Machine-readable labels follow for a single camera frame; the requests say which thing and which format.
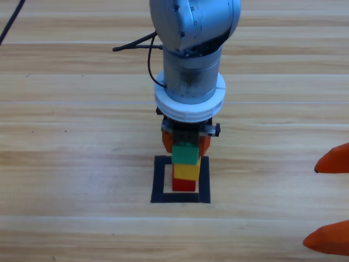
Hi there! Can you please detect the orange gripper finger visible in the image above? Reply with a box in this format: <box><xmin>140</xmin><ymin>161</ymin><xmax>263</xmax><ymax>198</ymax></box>
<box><xmin>198</xmin><ymin>135</ymin><xmax>211</xmax><ymax>156</ymax></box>
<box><xmin>161</xmin><ymin>130</ymin><xmax>175</xmax><ymax>153</ymax></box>
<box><xmin>314</xmin><ymin>142</ymin><xmax>349</xmax><ymax>174</ymax></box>
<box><xmin>303</xmin><ymin>220</ymin><xmax>349</xmax><ymax>257</ymax></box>

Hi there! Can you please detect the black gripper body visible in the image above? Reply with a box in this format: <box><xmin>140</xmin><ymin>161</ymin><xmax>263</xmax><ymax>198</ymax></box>
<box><xmin>155</xmin><ymin>106</ymin><xmax>221</xmax><ymax>145</ymax></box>

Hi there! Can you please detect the green wooden cube block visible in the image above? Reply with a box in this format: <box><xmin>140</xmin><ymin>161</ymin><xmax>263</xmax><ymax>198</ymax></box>
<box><xmin>171</xmin><ymin>143</ymin><xmax>199</xmax><ymax>166</ymax></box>

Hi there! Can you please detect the yellow wooden cube block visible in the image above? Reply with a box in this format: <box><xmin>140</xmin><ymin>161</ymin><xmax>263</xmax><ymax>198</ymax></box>
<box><xmin>173</xmin><ymin>157</ymin><xmax>202</xmax><ymax>181</ymax></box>

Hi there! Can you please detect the red wooden cube block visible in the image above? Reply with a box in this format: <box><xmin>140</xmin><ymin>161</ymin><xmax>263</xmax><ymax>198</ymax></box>
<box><xmin>171</xmin><ymin>168</ymin><xmax>197</xmax><ymax>192</ymax></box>

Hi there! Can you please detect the black tape square outline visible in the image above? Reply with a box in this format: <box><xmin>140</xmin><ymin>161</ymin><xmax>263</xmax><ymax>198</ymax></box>
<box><xmin>150</xmin><ymin>154</ymin><xmax>211</xmax><ymax>204</ymax></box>

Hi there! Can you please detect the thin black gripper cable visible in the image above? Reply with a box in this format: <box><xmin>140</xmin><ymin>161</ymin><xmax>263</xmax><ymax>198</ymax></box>
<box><xmin>148</xmin><ymin>34</ymin><xmax>167</xmax><ymax>88</ymax></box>

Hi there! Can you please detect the thick black camera cable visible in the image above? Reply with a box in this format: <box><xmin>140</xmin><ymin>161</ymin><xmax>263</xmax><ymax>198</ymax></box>
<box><xmin>112</xmin><ymin>31</ymin><xmax>164</xmax><ymax>52</ymax></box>

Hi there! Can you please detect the long black cable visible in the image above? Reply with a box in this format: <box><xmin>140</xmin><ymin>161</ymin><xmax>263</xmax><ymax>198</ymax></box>
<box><xmin>0</xmin><ymin>0</ymin><xmax>26</xmax><ymax>46</ymax></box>

